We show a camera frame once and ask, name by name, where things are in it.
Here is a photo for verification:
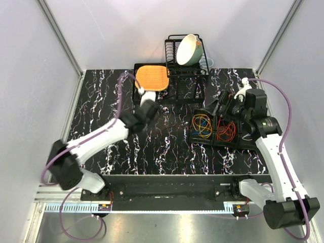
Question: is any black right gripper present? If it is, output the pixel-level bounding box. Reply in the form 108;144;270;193
204;90;251;124

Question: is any blue cable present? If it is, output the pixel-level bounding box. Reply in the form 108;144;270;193
194;117;213;136

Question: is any orange cable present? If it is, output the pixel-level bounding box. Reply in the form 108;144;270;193
216;118;237;142

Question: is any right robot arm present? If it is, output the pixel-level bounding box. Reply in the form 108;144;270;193
211;89;320;229

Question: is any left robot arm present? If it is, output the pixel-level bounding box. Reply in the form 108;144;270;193
46;100;159;200

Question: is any black bin left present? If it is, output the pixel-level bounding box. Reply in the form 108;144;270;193
188;108;215;146

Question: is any black bin middle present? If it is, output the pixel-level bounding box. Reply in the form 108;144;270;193
213;116;239;148

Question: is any orange woven mat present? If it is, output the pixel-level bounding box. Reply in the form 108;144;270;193
136;65;170;92

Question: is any light blue cup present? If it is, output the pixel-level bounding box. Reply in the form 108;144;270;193
199;57;214;70

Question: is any black dish rack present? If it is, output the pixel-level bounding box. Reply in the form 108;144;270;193
165;34;210;78

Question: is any cream ceramic bowl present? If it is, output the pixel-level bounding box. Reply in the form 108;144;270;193
176;34;203;66

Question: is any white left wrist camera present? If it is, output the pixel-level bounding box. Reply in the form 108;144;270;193
138;87;156;106

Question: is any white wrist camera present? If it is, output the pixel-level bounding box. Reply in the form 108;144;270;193
234;77;252;102
138;87;156;106

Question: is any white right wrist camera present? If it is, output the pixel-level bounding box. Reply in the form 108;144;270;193
234;77;252;102

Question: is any black wire tray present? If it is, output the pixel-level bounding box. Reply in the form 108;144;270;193
132;63;208;104

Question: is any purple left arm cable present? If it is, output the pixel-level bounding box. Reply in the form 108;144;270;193
40;72;144;240

